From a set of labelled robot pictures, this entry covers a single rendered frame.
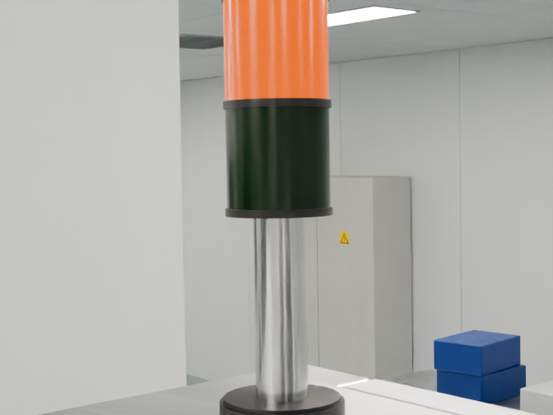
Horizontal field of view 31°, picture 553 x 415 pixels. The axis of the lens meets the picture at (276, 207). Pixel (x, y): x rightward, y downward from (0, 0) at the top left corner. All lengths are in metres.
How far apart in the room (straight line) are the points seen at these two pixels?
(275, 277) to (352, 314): 7.06
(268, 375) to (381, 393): 0.09
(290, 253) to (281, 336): 0.04
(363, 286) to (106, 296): 5.43
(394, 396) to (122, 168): 1.57
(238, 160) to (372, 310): 6.92
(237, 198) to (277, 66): 0.06
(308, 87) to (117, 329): 1.66
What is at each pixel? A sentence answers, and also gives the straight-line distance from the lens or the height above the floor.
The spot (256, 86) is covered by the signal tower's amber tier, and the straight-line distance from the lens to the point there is 0.45.
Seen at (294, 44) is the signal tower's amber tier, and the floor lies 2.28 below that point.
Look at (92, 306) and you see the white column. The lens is 2.05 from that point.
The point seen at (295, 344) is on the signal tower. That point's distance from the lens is 0.47.
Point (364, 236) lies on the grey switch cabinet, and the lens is 7.35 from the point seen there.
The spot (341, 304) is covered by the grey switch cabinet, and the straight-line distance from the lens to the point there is 7.59.
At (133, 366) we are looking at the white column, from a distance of 2.12.
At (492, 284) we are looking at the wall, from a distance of 7.16.
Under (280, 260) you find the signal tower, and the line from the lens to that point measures 0.47.
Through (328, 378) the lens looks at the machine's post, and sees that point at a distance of 0.58.
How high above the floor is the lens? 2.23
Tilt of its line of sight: 3 degrees down
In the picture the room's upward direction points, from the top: 1 degrees counter-clockwise
